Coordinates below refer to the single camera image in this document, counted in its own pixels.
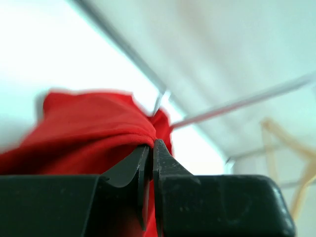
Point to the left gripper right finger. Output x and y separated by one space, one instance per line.
188 205

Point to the red trousers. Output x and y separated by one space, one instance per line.
49 184

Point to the white clothes rack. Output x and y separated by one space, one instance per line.
228 64

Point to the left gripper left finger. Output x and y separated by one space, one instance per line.
125 192

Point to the wooden clothes hanger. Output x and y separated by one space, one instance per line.
285 153

